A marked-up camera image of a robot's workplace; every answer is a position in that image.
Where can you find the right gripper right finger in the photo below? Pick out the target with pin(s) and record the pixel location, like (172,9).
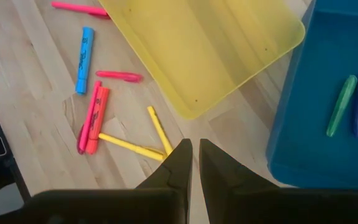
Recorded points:
(228,193)

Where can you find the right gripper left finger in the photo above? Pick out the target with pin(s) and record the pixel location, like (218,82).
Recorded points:
(166,193)

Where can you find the yellow highlighter pen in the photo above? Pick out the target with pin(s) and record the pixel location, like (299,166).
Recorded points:
(159,129)
(129,145)

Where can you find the fat pink-red Sharpie highlighter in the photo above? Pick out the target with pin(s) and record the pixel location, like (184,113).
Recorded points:
(98,115)

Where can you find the thin pink highlighter pen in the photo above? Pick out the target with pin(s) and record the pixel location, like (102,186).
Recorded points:
(86,124)

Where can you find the short pink highlighter pen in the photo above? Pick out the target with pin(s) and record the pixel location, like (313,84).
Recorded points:
(119,75)

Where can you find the green highlighter pen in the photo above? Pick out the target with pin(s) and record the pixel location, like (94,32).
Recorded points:
(342,104)

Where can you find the blue Sharpie highlighter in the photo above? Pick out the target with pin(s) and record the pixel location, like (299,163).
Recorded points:
(84,60)

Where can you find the long pink highlighter pen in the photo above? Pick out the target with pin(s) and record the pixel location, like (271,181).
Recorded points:
(79,8)

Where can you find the blue plastic bin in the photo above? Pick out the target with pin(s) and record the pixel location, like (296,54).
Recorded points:
(309,124)

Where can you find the yellow translucent plastic bin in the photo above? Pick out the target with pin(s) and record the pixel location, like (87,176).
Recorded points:
(203,46)

